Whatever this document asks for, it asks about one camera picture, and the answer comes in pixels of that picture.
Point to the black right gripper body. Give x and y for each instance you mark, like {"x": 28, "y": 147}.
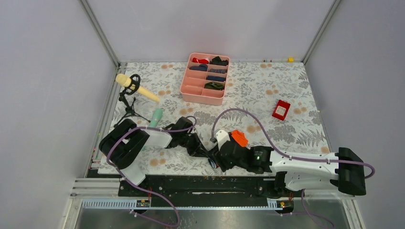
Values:
{"x": 225, "y": 164}

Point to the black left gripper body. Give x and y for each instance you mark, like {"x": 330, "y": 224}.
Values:
{"x": 192, "y": 143}

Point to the navy orange boxer underwear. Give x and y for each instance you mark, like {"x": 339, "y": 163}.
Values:
{"x": 239, "y": 137}

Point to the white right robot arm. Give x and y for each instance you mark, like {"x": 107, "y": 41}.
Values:
{"x": 343, "y": 170}

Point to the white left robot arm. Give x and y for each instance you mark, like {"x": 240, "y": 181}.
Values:
{"x": 124, "y": 143}

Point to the mint green microphone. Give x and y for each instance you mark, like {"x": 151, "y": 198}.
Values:
{"x": 156, "y": 117}

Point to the pink compartment organizer box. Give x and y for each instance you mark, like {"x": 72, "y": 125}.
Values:
{"x": 192, "y": 86}

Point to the olive green rolled garment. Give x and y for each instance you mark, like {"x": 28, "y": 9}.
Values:
{"x": 214, "y": 86}

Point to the blue rolled garment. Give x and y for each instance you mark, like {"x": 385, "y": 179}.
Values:
{"x": 215, "y": 78}

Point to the red small box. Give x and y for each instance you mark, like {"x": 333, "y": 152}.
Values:
{"x": 281, "y": 110}

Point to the floral table mat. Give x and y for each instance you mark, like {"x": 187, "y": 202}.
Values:
{"x": 253, "y": 90}

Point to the navy rolled garment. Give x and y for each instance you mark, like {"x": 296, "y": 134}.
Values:
{"x": 200, "y": 67}

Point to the striped rolled garment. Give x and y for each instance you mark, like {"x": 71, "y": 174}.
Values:
{"x": 220, "y": 71}

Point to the black tripod microphone stand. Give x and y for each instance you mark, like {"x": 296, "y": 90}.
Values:
{"x": 129, "y": 108}

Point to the red rolled garment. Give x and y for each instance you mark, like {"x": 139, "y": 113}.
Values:
{"x": 201, "y": 61}

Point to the black rolled garment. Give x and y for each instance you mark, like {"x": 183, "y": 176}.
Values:
{"x": 218, "y": 61}

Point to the yellow microphone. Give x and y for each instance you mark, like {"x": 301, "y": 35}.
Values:
{"x": 132, "y": 85}

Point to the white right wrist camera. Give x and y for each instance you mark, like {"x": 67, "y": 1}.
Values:
{"x": 221, "y": 137}

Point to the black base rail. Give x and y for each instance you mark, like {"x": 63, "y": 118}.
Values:
{"x": 207, "y": 191}

